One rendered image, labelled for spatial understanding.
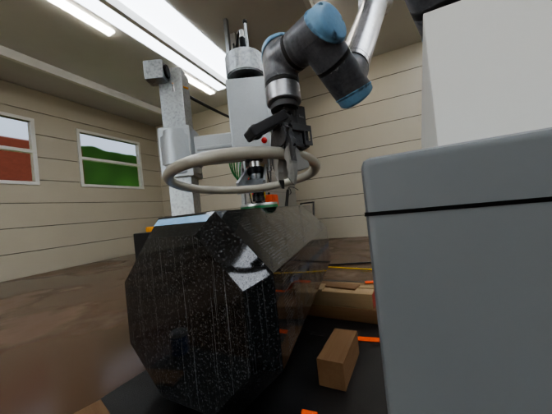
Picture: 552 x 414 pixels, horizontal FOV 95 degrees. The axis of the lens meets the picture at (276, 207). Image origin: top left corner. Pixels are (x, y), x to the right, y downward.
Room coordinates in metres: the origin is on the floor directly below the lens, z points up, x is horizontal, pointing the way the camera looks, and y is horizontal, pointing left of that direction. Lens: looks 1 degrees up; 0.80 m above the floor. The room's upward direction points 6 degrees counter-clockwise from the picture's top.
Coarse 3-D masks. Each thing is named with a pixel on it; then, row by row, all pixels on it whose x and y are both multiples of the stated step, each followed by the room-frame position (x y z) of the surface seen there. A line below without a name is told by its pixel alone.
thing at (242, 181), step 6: (246, 168) 1.54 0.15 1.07; (264, 168) 1.44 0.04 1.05; (270, 168) 1.67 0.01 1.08; (246, 174) 1.43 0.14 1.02; (264, 174) 1.20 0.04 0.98; (240, 180) 1.11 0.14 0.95; (246, 180) 1.38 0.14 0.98; (252, 180) 1.36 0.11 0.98; (258, 180) 1.34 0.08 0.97; (264, 180) 1.04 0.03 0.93; (246, 192) 1.05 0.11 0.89; (252, 192) 1.05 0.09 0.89
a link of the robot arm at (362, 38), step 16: (368, 0) 0.80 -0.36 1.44; (384, 0) 0.82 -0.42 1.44; (368, 16) 0.73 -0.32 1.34; (352, 32) 0.71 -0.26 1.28; (368, 32) 0.69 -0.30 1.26; (352, 48) 0.64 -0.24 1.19; (368, 48) 0.66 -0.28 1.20; (336, 64) 0.57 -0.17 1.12; (352, 64) 0.59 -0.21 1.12; (368, 64) 0.64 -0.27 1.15; (336, 80) 0.60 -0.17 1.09; (352, 80) 0.60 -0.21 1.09; (368, 80) 0.62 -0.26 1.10; (336, 96) 0.64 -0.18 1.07; (352, 96) 0.62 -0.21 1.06
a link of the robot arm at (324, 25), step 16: (304, 16) 0.54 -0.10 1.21; (320, 16) 0.51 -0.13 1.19; (336, 16) 0.54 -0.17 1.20; (288, 32) 0.58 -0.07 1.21; (304, 32) 0.54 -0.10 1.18; (320, 32) 0.52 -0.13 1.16; (336, 32) 0.53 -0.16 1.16; (288, 48) 0.58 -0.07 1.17; (304, 48) 0.56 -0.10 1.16; (320, 48) 0.55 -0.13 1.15; (336, 48) 0.56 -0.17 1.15; (304, 64) 0.61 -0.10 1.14; (320, 64) 0.58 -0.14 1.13
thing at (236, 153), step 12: (192, 156) 0.61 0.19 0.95; (204, 156) 0.59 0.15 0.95; (216, 156) 0.59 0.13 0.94; (228, 156) 0.59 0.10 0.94; (240, 156) 0.59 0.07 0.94; (252, 156) 0.60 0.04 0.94; (264, 156) 0.60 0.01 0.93; (276, 156) 0.61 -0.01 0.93; (312, 156) 0.70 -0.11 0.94; (168, 168) 0.66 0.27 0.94; (180, 168) 0.63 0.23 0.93; (312, 168) 0.78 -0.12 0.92; (168, 180) 0.72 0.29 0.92; (288, 180) 0.98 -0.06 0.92; (300, 180) 0.94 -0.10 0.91; (204, 192) 0.97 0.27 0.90; (216, 192) 1.00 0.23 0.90; (228, 192) 1.03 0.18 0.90; (240, 192) 1.05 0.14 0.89
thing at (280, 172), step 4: (276, 160) 0.65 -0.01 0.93; (280, 160) 0.65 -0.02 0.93; (284, 160) 0.67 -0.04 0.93; (276, 164) 0.65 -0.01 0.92; (280, 164) 0.65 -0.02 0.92; (284, 164) 0.67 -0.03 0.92; (276, 168) 0.65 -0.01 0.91; (280, 168) 0.65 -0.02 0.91; (284, 168) 0.67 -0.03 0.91; (276, 172) 0.65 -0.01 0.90; (280, 172) 0.65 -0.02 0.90; (284, 172) 0.67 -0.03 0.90; (276, 176) 0.66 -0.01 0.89; (280, 176) 0.65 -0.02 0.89; (284, 176) 0.67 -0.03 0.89; (280, 180) 0.65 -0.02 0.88; (280, 184) 0.65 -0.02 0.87
